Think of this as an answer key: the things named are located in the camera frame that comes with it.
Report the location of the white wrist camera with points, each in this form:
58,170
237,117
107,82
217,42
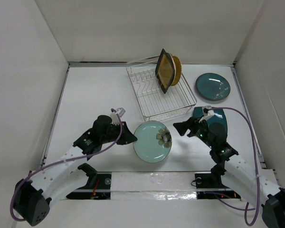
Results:
116,115
207,113

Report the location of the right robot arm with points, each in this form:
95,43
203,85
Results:
236,174

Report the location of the beige bird painted plate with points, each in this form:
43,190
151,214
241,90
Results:
174,68

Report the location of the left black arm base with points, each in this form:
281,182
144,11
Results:
100,190

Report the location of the square brown yellow plate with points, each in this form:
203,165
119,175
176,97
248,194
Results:
164,71

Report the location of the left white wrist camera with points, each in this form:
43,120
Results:
116,115

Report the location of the round dark teal plate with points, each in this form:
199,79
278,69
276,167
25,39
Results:
213,87

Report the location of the round woven bamboo plate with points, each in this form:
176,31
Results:
178,70

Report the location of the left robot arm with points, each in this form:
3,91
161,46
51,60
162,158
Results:
34,195

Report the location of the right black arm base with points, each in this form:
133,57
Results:
208,186

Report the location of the metal wire dish rack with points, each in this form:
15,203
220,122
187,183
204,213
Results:
153,102

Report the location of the light green flower plate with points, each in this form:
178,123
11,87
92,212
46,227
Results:
154,141

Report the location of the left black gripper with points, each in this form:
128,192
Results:
126,137

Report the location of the square dark teal plate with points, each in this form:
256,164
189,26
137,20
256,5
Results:
218,118

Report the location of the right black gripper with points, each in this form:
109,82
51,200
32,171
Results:
192,123

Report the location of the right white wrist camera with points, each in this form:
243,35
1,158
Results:
207,113

